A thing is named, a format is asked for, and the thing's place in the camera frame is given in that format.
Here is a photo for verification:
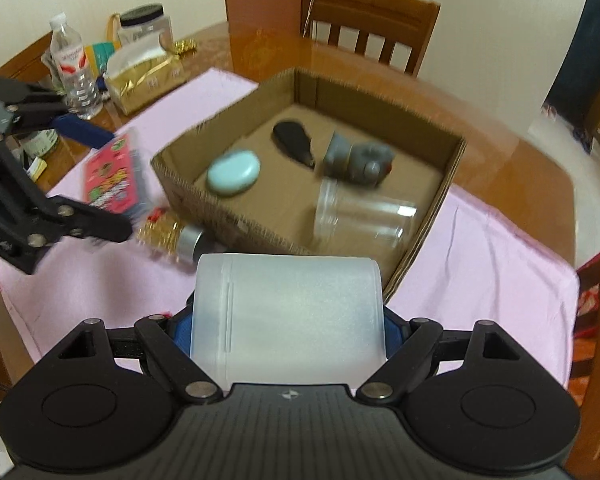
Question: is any pink card pack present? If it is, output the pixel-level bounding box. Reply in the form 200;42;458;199
83;128;149;222

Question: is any white plastic jar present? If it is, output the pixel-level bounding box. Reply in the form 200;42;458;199
190;254;386;391

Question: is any glass bottle of yellow capsules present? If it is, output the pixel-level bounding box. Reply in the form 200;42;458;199
136;208;213;264

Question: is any clear plastic jar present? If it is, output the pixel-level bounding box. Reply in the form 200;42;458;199
313;179;418;252

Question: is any teal round case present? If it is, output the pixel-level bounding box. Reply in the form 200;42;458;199
207;150;261;196

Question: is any grey elephant toy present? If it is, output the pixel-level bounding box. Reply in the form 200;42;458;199
323;132;396;186

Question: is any black teardrop mirror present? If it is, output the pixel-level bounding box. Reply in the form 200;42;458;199
272;120;315;169

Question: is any clear water bottle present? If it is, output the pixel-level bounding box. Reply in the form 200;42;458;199
50;13;102;120

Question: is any dark-lidded small jar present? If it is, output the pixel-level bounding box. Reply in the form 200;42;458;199
16;129;59;159

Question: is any yellow sticky note pad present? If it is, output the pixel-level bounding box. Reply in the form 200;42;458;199
27;157;48;182

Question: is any gold tissue pack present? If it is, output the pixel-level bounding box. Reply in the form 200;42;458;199
104;32;188;115

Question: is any pink table cloth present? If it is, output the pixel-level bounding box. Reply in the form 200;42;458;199
0;66;581;388

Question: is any black-lidded clear jar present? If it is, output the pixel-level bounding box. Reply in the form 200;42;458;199
117;3;173;46

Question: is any brown cardboard box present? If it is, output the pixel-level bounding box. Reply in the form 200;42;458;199
151;68;466;298

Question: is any wooden chair far side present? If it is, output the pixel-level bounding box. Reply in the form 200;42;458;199
302;0;441;77

